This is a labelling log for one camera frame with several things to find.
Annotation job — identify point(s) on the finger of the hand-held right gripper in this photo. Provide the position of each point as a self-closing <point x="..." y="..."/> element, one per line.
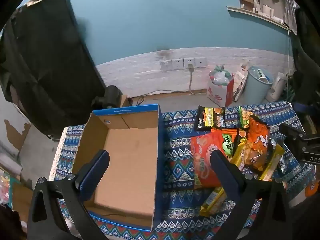
<point x="292" y="132"/>
<point x="305" y="108"/>

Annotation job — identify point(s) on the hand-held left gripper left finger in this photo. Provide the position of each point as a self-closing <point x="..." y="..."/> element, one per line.
<point x="96" y="172"/>

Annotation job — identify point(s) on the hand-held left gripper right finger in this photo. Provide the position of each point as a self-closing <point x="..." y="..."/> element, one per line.
<point x="225" y="172"/>

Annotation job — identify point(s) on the silver foil snack packet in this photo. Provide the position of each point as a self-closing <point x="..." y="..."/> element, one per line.
<point x="283" y="163"/>

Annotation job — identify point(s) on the cardboard box with blue rim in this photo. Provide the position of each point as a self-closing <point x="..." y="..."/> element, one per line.
<point x="130" y="160"/>

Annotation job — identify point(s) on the nut snack packet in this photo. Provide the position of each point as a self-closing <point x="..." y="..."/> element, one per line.
<point x="244" y="118"/>

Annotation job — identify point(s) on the red noodle packet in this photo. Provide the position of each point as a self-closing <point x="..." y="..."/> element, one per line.
<point x="202" y="155"/>

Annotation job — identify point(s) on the white kettle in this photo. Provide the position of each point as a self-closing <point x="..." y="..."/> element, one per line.
<point x="276" y="87"/>

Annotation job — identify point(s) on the orange chip bag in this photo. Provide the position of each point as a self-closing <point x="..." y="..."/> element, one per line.
<point x="257" y="140"/>

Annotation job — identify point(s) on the orange packet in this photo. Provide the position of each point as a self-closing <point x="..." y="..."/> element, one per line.
<point x="312" y="188"/>

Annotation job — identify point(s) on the blue patterned tablecloth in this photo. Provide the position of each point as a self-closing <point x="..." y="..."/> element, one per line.
<point x="178" y="165"/>

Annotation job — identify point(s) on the light blue trash bin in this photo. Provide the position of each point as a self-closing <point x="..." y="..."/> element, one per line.
<point x="256" y="90"/>

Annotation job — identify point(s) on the dark hanging clothing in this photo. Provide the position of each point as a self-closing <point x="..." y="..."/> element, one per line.
<point x="307" y="55"/>

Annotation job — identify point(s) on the black snack packet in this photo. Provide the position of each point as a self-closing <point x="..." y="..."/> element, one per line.
<point x="207" y="120"/>

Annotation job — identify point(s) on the black cylindrical device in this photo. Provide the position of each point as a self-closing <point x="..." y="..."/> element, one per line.
<point x="111" y="96"/>

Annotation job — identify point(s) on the plastic bag of waste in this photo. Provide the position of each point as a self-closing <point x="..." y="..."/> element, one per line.
<point x="220" y="76"/>

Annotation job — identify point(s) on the white cup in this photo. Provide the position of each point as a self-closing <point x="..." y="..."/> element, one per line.
<point x="267" y="10"/>

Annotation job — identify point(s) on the black cloth covered object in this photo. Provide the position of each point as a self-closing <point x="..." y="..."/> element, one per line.
<point x="45" y="62"/>

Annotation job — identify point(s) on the wall shelf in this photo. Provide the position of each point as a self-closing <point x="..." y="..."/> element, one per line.
<point x="255" y="15"/>

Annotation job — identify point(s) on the white wall socket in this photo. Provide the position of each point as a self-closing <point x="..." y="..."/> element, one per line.
<point x="186" y="61"/>
<point x="166" y="65"/>
<point x="177" y="64"/>
<point x="201" y="62"/>

